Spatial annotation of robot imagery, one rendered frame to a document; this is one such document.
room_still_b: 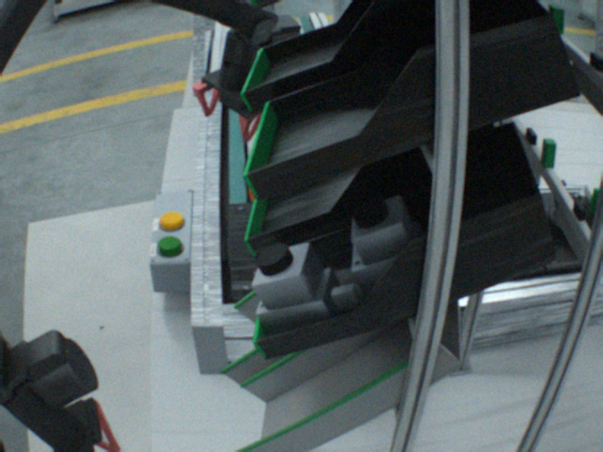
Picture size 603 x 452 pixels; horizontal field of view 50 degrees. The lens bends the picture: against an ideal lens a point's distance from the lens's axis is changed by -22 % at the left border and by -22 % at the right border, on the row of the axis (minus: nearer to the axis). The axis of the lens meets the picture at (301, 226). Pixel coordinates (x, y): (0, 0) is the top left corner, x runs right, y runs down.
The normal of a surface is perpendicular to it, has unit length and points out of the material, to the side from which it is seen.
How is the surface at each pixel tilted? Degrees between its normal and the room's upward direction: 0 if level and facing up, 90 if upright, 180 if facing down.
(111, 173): 0
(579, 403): 0
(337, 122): 25
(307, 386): 45
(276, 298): 93
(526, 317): 90
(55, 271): 0
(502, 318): 90
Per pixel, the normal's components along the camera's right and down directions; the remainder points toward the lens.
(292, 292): -0.20, 0.59
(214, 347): 0.09, 0.55
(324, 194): -0.42, -0.77
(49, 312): 0.00, -0.83
